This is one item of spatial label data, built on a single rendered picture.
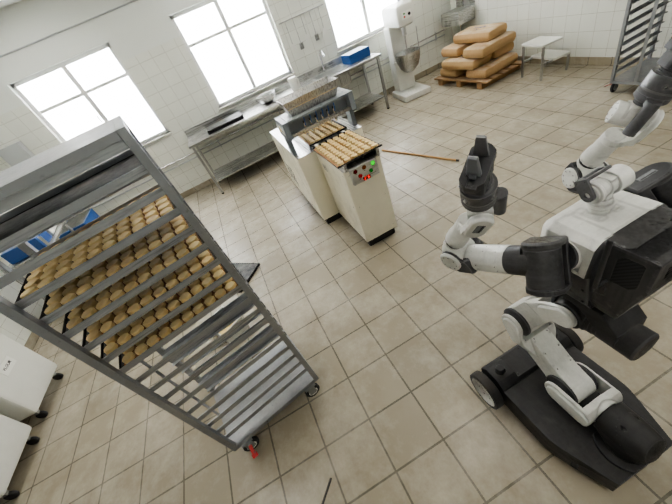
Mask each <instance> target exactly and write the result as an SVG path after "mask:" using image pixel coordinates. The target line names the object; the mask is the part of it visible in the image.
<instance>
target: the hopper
mask: <svg viewBox="0 0 672 504"><path fill-rule="evenodd" d="M338 80H339V78H338V77H333V76H325V77H323V78H321V79H319V80H317V81H315V82H313V83H311V84H309V85H306V86H304V87H302V88H300V89H298V90H296V91H294V92H292V93H290V94H288V95H286V96H284V97H282V98H279V99H277V100H275V101H276V102H277V103H278V104H279V105H280V106H281V107H282V108H283V109H284V110H285V112H286V113H287V114H288V115H290V116H292V117H293V116H295V115H297V114H299V113H302V112H304V111H306V110H308V109H310V108H312V107H314V106H316V105H318V104H320V103H322V102H324V101H326V100H328V99H330V98H332V97H334V96H336V93H337V87H338Z"/></svg>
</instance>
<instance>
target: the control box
mask: <svg viewBox="0 0 672 504"><path fill-rule="evenodd" d="M372 161H374V162H375V163H374V164H373V165H371V162H372ZM364 165H365V166H366V168H365V169H362V167H363V166H364ZM371 168H372V169H373V172H370V171H369V170H370V169H371ZM354 170H357V173H356V174H354ZM348 171H349V173H350V176H351V179H352V182H353V185H354V186H356V185H358V184H360V183H361V182H363V181H365V179H364V177H366V180H367V179H369V178H368V175H370V178H371V177H373V176H375V175H377V174H378V173H380V171H379V167H378V163H377V160H376V157H372V158H370V159H368V160H366V161H365V162H363V163H361V164H359V165H357V166H355V167H353V168H351V169H349V170H348ZM360 174H362V178H359V175H360Z"/></svg>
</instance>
